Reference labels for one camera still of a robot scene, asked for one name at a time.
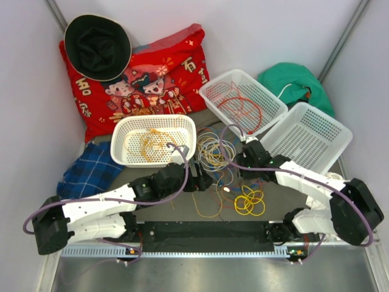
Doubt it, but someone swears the thick red ethernet cable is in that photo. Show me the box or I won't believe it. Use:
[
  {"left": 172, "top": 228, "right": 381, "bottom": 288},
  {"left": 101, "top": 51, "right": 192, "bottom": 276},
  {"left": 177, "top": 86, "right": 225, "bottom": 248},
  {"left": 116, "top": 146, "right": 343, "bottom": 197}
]
[{"left": 217, "top": 96, "right": 264, "bottom": 135}]

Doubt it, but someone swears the thin red wire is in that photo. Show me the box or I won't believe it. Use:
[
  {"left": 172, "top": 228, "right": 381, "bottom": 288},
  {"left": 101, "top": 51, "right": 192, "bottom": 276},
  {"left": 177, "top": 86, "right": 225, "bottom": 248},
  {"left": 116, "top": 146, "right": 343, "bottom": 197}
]
[{"left": 206, "top": 78, "right": 247, "bottom": 121}]

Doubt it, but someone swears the yellow thin cable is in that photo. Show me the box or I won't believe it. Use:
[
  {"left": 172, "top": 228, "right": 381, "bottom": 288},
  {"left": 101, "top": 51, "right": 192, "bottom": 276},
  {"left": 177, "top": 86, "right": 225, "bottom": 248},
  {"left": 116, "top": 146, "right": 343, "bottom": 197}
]
[{"left": 233, "top": 184, "right": 266, "bottom": 216}]

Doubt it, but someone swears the orange thin wire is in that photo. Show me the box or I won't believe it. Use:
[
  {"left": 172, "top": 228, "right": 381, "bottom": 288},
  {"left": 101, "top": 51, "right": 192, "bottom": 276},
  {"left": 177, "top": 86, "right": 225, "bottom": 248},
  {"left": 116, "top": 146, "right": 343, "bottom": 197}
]
[{"left": 218, "top": 97, "right": 259, "bottom": 119}]

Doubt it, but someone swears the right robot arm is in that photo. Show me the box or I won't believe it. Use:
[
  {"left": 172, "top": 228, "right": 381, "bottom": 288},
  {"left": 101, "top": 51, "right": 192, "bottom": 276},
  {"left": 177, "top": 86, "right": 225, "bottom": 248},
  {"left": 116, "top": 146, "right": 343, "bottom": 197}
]
[{"left": 236, "top": 139, "right": 384, "bottom": 246}]

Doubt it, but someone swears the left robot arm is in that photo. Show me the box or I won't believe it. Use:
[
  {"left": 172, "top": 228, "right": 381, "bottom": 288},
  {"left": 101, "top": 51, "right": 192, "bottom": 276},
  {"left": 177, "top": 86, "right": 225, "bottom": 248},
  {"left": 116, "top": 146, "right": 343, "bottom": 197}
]
[{"left": 31, "top": 163, "right": 213, "bottom": 255}]

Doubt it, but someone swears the white rectangular basket centre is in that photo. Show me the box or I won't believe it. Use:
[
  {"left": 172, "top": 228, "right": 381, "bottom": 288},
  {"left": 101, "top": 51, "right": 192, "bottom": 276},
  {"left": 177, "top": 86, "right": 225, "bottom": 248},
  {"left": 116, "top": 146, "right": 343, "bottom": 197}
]
[{"left": 199, "top": 69, "right": 288, "bottom": 137}]

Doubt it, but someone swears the white rectangular basket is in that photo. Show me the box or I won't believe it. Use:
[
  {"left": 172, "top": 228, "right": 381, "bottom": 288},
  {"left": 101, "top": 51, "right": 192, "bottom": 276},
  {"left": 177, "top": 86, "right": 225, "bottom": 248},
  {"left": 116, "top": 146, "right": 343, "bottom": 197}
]
[
  {"left": 199, "top": 69, "right": 288, "bottom": 137},
  {"left": 261, "top": 102, "right": 353, "bottom": 175}
]

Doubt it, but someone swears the white rectangular basket right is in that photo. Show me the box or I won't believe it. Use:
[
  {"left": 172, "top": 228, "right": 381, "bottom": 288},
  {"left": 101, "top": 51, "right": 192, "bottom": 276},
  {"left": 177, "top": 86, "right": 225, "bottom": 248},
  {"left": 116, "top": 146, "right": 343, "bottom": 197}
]
[{"left": 261, "top": 102, "right": 353, "bottom": 175}]

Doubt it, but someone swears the white basket with rounded corners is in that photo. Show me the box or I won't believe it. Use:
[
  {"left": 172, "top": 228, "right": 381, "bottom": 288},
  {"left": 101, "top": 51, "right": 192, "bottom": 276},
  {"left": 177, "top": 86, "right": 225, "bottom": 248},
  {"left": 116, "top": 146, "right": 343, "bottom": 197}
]
[{"left": 110, "top": 114, "right": 197, "bottom": 168}]

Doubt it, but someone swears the green cloth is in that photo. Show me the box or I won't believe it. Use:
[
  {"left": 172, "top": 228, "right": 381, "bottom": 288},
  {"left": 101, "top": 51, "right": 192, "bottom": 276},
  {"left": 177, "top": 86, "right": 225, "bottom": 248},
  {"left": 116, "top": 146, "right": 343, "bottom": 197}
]
[{"left": 257, "top": 63, "right": 335, "bottom": 117}]

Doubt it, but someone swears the white cloth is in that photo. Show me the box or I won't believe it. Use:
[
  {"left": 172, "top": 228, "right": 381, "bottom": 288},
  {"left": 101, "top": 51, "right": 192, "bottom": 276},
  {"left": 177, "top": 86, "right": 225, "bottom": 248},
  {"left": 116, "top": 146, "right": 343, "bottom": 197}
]
[{"left": 300, "top": 172, "right": 345, "bottom": 237}]

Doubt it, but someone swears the blue plaid cloth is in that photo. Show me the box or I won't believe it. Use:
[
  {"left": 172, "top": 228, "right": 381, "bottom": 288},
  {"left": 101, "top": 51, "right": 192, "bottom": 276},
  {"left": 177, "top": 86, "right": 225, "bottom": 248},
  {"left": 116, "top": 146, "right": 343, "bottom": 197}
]
[{"left": 57, "top": 142, "right": 124, "bottom": 200}]

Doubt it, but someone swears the red printed pillow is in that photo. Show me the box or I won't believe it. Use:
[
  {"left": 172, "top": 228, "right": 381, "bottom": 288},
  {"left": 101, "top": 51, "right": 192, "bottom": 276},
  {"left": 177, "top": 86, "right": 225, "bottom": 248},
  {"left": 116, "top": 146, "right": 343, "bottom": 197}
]
[{"left": 59, "top": 24, "right": 209, "bottom": 142}]

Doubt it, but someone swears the black round hat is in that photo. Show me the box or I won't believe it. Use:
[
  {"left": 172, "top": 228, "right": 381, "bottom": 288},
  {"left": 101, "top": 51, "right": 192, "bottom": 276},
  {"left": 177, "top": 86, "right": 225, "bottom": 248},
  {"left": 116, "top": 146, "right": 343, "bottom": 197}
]
[{"left": 64, "top": 14, "right": 132, "bottom": 82}]

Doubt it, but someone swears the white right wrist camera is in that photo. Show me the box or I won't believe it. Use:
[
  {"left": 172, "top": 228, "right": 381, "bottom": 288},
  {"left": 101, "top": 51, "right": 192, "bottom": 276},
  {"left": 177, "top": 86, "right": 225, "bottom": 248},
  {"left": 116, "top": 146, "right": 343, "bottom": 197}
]
[{"left": 241, "top": 136, "right": 260, "bottom": 145}]

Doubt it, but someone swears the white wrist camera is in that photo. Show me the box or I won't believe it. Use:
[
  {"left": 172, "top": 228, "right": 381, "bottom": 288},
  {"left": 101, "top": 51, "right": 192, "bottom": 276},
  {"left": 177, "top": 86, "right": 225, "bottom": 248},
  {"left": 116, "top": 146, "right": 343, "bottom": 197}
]
[
  {"left": 167, "top": 142, "right": 195, "bottom": 164},
  {"left": 241, "top": 136, "right": 260, "bottom": 145}
]

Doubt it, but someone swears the black thin wire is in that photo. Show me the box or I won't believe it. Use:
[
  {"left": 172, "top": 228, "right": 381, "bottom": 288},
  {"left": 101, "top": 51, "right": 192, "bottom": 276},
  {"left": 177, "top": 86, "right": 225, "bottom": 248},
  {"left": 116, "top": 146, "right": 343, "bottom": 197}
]
[{"left": 209, "top": 120, "right": 244, "bottom": 221}]

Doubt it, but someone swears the white grey wire coil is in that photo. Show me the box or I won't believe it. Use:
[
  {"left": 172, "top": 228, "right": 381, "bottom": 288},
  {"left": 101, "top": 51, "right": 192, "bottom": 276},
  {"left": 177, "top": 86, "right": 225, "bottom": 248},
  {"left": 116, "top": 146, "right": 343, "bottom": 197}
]
[{"left": 196, "top": 130, "right": 237, "bottom": 173}]

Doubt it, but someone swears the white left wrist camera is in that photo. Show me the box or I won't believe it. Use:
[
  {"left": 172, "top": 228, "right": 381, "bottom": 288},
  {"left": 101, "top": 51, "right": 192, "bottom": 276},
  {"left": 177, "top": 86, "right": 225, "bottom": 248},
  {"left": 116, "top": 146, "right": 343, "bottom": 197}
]
[{"left": 167, "top": 142, "right": 195, "bottom": 164}]

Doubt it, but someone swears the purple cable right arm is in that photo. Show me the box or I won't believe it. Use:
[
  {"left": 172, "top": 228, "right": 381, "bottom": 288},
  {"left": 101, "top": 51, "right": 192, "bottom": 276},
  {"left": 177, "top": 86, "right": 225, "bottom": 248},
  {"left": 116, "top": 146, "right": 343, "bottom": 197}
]
[{"left": 219, "top": 123, "right": 374, "bottom": 265}]

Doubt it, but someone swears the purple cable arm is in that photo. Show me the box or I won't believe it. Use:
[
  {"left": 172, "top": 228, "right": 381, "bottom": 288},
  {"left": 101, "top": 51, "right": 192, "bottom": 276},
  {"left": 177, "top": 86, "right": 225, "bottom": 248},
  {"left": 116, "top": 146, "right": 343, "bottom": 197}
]
[
  {"left": 22, "top": 142, "right": 190, "bottom": 268},
  {"left": 219, "top": 123, "right": 374, "bottom": 265}
]

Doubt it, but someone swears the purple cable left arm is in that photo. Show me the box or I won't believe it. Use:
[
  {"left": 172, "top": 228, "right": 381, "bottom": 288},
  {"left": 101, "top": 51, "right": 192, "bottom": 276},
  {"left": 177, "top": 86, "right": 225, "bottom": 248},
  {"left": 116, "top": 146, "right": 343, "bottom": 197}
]
[{"left": 22, "top": 142, "right": 190, "bottom": 268}]

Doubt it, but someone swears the blue ethernet cable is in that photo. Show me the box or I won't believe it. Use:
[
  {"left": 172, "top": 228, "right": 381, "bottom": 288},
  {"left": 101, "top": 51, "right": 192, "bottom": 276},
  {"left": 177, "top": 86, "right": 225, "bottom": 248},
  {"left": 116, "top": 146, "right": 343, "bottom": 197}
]
[{"left": 206, "top": 127, "right": 265, "bottom": 192}]

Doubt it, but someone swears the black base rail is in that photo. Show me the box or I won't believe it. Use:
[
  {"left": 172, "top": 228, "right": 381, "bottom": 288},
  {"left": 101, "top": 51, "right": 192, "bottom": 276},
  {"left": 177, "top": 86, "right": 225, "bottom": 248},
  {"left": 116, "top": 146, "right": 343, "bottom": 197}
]
[{"left": 139, "top": 221, "right": 274, "bottom": 252}]

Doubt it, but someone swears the orange cable in basket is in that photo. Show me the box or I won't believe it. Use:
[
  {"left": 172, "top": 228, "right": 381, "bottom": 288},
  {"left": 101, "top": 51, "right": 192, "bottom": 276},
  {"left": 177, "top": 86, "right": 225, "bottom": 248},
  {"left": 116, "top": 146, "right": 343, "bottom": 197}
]
[{"left": 123, "top": 114, "right": 186, "bottom": 162}]

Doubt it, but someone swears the white slotted cable duct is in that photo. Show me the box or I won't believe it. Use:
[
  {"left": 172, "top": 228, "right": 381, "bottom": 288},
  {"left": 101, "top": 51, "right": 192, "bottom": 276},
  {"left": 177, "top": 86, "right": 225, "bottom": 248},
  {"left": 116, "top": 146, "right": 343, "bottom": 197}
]
[{"left": 60, "top": 245, "right": 308, "bottom": 259}]

